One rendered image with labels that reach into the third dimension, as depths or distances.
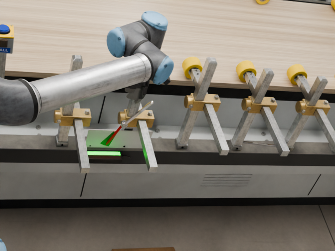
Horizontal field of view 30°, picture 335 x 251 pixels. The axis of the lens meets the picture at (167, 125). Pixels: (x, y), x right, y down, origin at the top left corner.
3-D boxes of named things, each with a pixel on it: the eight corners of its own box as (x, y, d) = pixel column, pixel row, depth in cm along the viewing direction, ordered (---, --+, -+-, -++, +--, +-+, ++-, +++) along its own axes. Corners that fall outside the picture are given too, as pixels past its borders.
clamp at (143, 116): (151, 128, 248) (154, 118, 245) (118, 127, 244) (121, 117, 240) (149, 118, 252) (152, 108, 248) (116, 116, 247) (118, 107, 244)
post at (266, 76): (236, 157, 273) (275, 72, 242) (228, 157, 272) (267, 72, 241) (233, 151, 276) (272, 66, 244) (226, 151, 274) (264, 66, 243)
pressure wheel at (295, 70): (306, 68, 274) (289, 75, 275) (308, 81, 280) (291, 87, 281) (301, 60, 278) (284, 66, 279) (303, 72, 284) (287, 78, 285)
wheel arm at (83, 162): (88, 175, 222) (90, 167, 219) (79, 175, 221) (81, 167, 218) (75, 93, 252) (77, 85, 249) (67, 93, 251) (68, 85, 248)
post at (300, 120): (284, 161, 283) (329, 80, 251) (277, 161, 281) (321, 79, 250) (282, 155, 285) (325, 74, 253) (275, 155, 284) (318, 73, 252)
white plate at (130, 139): (147, 149, 256) (153, 131, 249) (84, 148, 248) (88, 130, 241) (147, 148, 256) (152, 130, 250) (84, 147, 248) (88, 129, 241)
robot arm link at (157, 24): (134, 12, 202) (156, 5, 208) (126, 43, 210) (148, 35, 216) (154, 28, 198) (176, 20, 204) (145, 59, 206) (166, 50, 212)
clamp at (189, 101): (217, 112, 249) (221, 103, 246) (186, 111, 245) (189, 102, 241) (213, 102, 253) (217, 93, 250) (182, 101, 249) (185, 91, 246)
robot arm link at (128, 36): (129, 44, 190) (158, 34, 198) (105, 24, 194) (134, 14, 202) (123, 68, 196) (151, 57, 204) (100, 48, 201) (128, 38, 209)
